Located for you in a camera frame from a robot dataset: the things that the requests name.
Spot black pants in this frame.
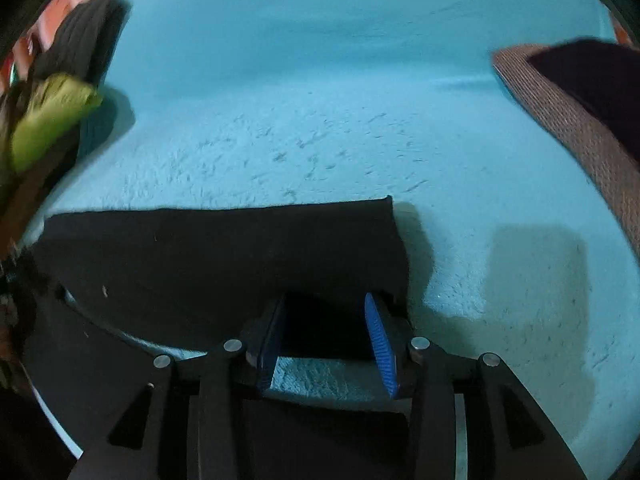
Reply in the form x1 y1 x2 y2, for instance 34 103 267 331
30 197 414 361

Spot black puffer jacket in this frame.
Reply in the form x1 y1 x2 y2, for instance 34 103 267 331
31 0 132 87

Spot dark cloth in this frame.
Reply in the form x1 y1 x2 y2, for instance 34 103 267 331
525 37 640 157

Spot teal fleece blanket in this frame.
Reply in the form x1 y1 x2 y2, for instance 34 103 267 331
27 0 638 466

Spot brown knitted cushion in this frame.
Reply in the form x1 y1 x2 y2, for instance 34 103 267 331
492 44 640 257

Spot yellow-green jacket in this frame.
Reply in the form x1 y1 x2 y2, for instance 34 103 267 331
9 72 104 175

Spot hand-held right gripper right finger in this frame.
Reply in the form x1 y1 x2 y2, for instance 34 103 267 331
364 292 588 480

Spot wooden bed frame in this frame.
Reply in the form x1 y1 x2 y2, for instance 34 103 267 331
10 130 83 256

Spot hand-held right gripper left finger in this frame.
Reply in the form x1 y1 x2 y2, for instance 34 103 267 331
67 294 287 480

